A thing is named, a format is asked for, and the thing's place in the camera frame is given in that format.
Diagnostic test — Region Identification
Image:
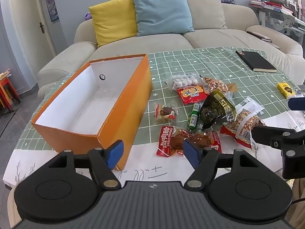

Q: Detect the blue wall poster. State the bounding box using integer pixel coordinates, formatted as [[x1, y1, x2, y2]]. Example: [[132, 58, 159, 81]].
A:
[[42, 0, 59, 22]]

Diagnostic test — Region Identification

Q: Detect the yellow cushion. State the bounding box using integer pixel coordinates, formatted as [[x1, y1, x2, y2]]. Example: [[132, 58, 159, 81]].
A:
[[89, 0, 139, 48]]

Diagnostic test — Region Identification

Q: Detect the book on sofa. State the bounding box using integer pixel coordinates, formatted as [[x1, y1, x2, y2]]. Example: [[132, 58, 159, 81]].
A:
[[246, 31, 272, 43]]

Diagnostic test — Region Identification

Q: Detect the green sausage stick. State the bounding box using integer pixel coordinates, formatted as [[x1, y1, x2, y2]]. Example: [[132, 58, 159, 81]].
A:
[[186, 102, 202, 133]]

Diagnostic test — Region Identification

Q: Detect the small yellow box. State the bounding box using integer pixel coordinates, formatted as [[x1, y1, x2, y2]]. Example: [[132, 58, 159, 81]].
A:
[[277, 82, 297, 99]]

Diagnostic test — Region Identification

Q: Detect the beige sofa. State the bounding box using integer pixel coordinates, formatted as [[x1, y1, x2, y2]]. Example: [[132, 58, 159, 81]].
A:
[[37, 0, 305, 93]]

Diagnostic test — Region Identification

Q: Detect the red meat snack packet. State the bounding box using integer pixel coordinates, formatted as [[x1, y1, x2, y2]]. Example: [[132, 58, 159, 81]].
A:
[[156, 126, 191, 157], [182, 131, 222, 155]]

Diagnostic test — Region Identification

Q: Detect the white door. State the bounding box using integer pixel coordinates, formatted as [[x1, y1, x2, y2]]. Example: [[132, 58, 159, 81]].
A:
[[7, 0, 58, 93]]

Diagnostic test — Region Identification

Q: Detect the clear packet of white balls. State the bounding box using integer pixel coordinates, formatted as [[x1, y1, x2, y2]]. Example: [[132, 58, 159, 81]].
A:
[[167, 73, 203, 91]]

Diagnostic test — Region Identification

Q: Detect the white desk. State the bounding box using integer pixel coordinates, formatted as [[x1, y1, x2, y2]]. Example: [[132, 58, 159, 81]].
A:
[[250, 0, 305, 44]]

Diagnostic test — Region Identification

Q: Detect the beige cushion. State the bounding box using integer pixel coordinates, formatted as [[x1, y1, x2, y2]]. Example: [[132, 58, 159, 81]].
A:
[[174, 0, 228, 30]]

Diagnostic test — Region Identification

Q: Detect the dark green snack packet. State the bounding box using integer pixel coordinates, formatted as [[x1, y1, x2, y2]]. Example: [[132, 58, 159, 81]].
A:
[[200, 90, 237, 131]]

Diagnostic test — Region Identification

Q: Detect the orange cardboard box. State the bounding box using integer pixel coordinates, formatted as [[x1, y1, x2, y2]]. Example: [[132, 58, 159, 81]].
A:
[[31, 54, 153, 171]]

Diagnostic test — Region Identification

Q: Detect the striped nut packet white label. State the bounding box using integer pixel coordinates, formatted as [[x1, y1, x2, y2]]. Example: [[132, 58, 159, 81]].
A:
[[219, 97, 266, 148]]

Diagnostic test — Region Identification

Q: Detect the clear packet of brown nuts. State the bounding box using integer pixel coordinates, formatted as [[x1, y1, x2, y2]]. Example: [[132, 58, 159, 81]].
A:
[[201, 77, 237, 93]]

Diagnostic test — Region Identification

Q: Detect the black notebook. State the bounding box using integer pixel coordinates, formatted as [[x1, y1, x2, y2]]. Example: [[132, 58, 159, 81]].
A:
[[235, 51, 277, 73]]

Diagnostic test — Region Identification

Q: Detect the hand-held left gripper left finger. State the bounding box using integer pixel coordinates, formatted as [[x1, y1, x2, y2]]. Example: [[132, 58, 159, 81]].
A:
[[48, 139, 125, 189]]

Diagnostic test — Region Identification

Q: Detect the light blue cushion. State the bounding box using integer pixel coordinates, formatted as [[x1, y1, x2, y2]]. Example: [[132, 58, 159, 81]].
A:
[[132, 0, 194, 37]]

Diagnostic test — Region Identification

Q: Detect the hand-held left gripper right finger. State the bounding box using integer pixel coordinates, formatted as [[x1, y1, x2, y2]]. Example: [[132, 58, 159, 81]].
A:
[[182, 139, 260, 189]]

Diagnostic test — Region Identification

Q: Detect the round pastry packet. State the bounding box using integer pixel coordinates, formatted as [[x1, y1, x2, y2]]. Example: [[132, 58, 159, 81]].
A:
[[154, 102, 179, 124]]

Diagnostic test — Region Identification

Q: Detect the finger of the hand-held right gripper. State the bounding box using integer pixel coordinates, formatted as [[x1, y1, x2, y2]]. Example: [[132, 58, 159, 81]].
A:
[[287, 97, 305, 111], [251, 125, 305, 149]]

